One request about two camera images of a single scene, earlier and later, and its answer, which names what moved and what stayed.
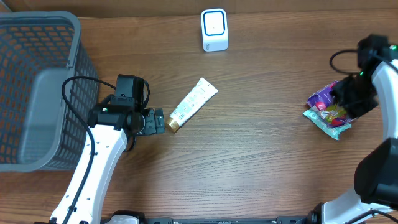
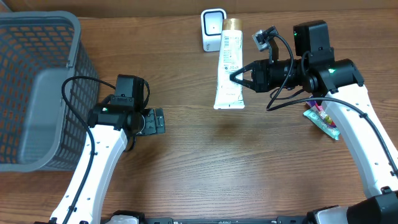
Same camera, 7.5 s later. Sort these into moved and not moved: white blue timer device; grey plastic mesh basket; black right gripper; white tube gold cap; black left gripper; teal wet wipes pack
Moved: white tube gold cap; black right gripper
Not moved: teal wet wipes pack; white blue timer device; black left gripper; grey plastic mesh basket
